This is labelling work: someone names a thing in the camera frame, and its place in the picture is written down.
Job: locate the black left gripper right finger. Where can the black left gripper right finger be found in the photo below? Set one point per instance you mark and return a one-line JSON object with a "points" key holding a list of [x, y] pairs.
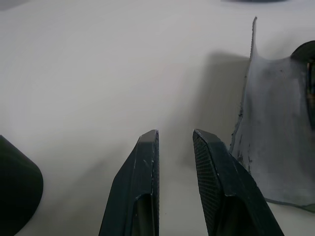
{"points": [[221, 184]]}

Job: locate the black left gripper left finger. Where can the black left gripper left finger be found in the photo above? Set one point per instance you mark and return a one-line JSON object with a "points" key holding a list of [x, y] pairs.
{"points": [[137, 184]]}

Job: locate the black cup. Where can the black cup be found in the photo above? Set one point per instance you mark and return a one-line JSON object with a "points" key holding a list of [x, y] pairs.
{"points": [[17, 186]]}

